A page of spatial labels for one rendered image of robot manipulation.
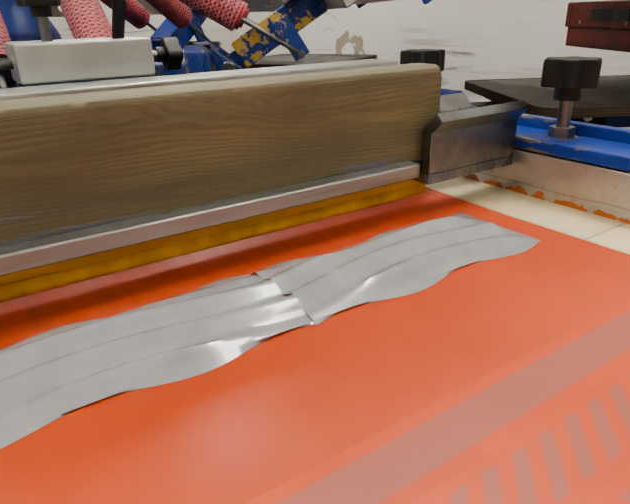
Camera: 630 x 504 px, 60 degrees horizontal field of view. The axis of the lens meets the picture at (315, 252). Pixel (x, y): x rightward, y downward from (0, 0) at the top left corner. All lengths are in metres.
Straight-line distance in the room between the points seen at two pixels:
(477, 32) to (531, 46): 0.30
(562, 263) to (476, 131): 0.13
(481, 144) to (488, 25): 2.32
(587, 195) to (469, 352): 0.22
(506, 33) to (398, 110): 2.31
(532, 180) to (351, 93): 0.18
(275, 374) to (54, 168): 0.15
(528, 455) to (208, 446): 0.11
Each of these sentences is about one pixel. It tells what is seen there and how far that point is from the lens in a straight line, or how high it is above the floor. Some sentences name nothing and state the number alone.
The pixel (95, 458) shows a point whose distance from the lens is 0.22.
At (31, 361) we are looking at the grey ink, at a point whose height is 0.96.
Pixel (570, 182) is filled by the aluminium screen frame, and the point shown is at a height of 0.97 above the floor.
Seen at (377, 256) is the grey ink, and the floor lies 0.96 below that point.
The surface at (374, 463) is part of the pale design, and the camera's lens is 0.20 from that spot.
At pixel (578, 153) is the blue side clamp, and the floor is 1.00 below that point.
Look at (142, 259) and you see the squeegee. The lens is 0.34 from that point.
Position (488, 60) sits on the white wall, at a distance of 2.76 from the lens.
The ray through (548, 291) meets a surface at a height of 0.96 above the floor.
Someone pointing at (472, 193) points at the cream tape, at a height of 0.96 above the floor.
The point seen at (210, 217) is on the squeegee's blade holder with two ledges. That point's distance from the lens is 0.32.
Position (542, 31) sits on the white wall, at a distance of 2.59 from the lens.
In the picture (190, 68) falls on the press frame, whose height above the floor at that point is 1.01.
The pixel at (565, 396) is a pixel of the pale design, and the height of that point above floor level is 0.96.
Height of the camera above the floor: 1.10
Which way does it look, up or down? 24 degrees down
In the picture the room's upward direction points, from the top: 1 degrees counter-clockwise
